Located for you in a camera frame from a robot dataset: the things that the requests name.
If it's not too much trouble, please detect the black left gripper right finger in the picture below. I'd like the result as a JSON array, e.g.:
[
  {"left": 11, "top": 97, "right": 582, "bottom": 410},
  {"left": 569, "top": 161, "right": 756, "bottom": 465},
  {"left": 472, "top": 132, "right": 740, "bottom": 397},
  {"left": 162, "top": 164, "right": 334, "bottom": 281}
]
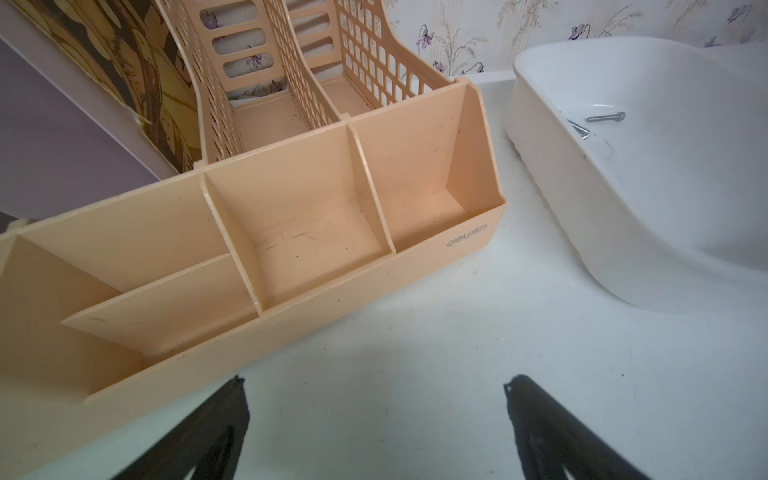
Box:
[{"left": 504, "top": 375, "right": 647, "bottom": 479}]

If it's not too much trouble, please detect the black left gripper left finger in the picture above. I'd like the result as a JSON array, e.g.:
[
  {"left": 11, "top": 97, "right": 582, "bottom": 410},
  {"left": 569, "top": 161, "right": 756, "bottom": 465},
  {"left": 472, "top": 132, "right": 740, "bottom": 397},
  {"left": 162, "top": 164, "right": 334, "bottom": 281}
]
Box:
[{"left": 115, "top": 376, "right": 250, "bottom": 479}]

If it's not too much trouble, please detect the white plastic storage box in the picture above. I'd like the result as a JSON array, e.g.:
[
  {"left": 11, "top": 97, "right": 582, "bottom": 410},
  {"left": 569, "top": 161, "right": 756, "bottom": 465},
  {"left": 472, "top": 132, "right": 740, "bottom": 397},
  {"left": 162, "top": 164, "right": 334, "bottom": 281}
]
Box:
[{"left": 506, "top": 36, "right": 767, "bottom": 313}]

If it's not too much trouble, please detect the silver screw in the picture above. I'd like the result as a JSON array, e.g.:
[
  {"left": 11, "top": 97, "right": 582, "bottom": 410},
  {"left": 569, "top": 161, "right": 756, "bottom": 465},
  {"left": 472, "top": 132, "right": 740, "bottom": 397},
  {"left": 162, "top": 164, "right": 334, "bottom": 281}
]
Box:
[
  {"left": 585, "top": 111, "right": 626, "bottom": 123},
  {"left": 567, "top": 119, "right": 591, "bottom": 140}
]

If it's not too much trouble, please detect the silver screw in box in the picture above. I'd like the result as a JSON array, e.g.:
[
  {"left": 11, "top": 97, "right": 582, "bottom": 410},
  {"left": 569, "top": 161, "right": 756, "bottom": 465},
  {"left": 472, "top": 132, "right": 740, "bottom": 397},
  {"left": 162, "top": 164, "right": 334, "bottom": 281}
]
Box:
[{"left": 567, "top": 119, "right": 591, "bottom": 140}]

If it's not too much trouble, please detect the peach plastic desk organizer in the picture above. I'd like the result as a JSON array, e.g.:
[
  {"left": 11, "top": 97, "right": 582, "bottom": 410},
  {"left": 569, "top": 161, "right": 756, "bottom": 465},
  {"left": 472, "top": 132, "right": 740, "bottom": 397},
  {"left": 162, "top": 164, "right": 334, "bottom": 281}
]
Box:
[{"left": 1, "top": 1, "right": 506, "bottom": 479}]

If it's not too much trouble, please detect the purple folder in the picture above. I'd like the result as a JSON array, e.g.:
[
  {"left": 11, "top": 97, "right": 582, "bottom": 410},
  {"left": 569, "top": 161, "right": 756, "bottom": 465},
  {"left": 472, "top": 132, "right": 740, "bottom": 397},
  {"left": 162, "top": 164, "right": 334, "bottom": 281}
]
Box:
[{"left": 1, "top": 42, "right": 177, "bottom": 220}]

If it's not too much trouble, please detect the patterned brown book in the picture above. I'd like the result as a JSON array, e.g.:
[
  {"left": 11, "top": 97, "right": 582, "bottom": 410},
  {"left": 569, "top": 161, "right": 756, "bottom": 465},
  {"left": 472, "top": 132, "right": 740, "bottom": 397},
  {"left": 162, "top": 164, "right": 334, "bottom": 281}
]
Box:
[{"left": 12, "top": 1, "right": 202, "bottom": 173}]

